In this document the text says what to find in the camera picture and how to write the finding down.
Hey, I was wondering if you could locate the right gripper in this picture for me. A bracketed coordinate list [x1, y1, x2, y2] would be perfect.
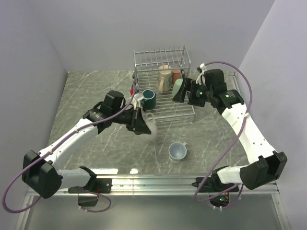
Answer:
[172, 78, 213, 107]

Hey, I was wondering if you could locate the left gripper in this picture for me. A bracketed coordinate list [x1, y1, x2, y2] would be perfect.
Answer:
[112, 107, 151, 134]

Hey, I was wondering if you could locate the beige speckled mug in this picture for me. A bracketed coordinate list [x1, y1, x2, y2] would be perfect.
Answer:
[143, 113, 158, 142]

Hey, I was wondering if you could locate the light green cup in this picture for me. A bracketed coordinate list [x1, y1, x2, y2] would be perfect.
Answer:
[172, 79, 183, 98]

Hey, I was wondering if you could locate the cream tall mug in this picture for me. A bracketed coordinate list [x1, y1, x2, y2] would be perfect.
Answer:
[157, 65, 172, 93]

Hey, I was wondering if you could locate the pink mug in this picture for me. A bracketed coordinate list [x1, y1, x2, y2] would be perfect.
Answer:
[172, 69, 181, 84]

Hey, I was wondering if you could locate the dark green mug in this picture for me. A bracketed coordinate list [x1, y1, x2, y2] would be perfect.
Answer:
[142, 89, 156, 111]

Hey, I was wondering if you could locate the light blue mug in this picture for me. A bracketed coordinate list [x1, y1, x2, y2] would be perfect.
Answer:
[168, 142, 188, 163]

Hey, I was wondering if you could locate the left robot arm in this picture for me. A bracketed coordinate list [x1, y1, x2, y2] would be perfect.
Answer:
[22, 91, 152, 199]

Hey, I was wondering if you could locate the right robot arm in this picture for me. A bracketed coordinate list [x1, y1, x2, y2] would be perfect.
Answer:
[173, 69, 287, 191]

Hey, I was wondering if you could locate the metal dish rack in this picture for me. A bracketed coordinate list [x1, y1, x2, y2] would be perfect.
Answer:
[133, 46, 196, 125]

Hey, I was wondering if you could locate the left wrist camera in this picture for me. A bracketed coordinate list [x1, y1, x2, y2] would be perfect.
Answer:
[130, 92, 144, 109]

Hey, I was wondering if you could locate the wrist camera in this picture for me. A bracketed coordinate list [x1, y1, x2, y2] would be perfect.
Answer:
[197, 63, 207, 77]
[130, 92, 144, 109]

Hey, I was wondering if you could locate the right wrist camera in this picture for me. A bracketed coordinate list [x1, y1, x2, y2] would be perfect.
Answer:
[197, 63, 207, 77]

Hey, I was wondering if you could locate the aluminium rail frame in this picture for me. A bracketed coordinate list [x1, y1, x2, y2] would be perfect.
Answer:
[14, 70, 291, 230]

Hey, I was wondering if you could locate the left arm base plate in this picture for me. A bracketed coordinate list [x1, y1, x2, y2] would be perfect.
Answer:
[68, 178, 112, 213]

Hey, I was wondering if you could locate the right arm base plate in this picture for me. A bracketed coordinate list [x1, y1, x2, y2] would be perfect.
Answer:
[200, 177, 239, 208]

